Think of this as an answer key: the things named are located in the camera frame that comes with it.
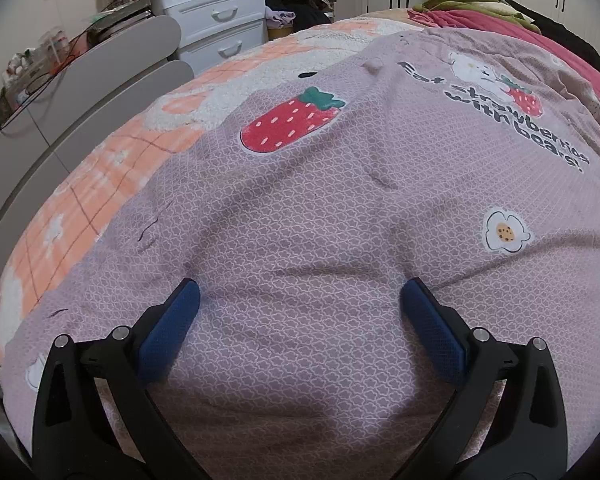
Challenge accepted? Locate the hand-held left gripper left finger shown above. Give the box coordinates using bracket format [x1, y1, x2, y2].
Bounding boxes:
[31, 277, 216, 480]

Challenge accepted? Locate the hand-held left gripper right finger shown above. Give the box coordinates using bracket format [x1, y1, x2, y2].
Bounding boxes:
[401, 277, 570, 480]

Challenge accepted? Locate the pile of dark clothes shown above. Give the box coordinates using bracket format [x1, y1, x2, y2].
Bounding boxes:
[257, 0, 341, 38]

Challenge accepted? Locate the pink strawberry print blanket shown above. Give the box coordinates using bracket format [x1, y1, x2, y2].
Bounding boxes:
[0, 25, 600, 480]

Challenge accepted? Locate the pile of desk clutter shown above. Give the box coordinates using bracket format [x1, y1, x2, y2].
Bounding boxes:
[0, 25, 88, 131]

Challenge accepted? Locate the pink quilt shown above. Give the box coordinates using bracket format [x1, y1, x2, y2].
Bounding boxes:
[420, 10, 600, 126]

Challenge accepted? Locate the black electronic device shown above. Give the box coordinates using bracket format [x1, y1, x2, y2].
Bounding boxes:
[87, 0, 153, 43]

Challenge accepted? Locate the black garment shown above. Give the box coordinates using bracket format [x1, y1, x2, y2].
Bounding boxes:
[455, 0, 600, 81]

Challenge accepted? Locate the white drawer cabinet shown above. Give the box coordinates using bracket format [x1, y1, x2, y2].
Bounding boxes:
[132, 0, 266, 76]

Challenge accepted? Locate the green blanket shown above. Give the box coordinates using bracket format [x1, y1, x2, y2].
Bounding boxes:
[412, 0, 543, 36]

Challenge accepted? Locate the lilac cloth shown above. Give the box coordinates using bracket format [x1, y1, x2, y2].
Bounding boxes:
[266, 9, 297, 30]

